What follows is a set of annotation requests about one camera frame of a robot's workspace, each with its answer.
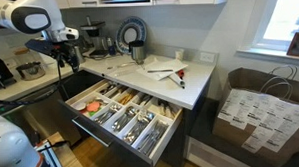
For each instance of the stainless steel pot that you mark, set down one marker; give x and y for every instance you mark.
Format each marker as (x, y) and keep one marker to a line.
(30, 71)

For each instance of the black toaster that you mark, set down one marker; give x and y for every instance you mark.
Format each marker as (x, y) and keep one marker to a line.
(0, 70)

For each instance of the dark grey base cabinet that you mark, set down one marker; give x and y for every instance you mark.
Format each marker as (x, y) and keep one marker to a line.
(187, 125)

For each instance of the dark grey kitchen drawer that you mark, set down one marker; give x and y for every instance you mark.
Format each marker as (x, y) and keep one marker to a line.
(101, 135)

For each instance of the white window frame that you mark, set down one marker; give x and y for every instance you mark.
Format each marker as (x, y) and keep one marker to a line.
(259, 29)

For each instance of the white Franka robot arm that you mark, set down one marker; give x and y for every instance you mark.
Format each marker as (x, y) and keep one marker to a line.
(55, 16)

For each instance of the plain wooden chopstick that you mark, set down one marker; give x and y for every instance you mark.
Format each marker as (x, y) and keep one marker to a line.
(129, 99)
(125, 98)

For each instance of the white cutlery tray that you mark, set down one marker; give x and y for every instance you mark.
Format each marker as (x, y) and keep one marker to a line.
(142, 125)

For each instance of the glass jar wooden lid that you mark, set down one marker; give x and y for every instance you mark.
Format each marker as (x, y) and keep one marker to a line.
(21, 55)

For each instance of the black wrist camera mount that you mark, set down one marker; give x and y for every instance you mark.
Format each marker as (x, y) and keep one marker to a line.
(39, 46)

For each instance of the brown paper bag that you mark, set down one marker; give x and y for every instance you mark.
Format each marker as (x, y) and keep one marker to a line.
(231, 130)

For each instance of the small white cup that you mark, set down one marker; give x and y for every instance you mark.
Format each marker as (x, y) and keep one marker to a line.
(179, 54)

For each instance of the small steel canister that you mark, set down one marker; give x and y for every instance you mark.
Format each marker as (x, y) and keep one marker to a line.
(82, 54)

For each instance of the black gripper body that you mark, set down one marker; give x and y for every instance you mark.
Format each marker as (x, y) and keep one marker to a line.
(65, 51)

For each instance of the stainless steel travel mug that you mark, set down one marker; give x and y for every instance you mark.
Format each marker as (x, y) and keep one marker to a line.
(137, 52)

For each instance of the stainless steel dishwasher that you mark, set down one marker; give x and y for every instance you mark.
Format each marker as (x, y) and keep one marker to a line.
(44, 114)

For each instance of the steel dinner fork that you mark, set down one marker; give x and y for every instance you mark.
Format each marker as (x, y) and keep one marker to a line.
(107, 115)

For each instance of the large steel spoon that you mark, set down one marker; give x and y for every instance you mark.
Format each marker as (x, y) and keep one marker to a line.
(130, 111)

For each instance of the white tube red cap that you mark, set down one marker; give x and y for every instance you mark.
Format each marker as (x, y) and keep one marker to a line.
(176, 81)

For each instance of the pink silicone lid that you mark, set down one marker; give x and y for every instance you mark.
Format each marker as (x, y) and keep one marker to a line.
(93, 106)

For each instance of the green silicone lid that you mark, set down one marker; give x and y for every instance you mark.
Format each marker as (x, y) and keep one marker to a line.
(90, 113)

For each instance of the white wall outlet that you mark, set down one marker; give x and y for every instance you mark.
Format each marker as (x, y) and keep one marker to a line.
(207, 57)

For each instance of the small blue bottle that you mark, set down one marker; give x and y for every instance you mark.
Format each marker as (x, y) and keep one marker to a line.
(111, 48)

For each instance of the black drip coffee maker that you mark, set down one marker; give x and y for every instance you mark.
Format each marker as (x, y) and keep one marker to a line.
(93, 27)

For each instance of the white round lid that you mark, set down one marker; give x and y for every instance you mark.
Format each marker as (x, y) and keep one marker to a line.
(79, 106)

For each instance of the blue white decorative plate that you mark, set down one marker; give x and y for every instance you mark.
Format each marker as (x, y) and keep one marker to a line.
(139, 25)

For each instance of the blue white printed box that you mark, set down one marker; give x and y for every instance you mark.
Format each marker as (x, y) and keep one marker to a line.
(50, 157)

